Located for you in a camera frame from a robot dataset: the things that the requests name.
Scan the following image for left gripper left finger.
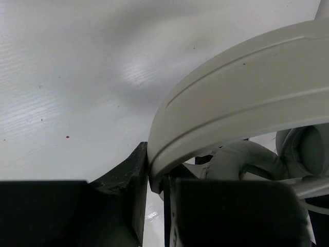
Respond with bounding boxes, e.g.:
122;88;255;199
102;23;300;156
1;142;148;246

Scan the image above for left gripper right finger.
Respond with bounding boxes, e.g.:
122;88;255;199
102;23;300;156
163;165;311;246

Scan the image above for white grey headphones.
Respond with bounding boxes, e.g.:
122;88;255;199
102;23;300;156
148;18;328;193

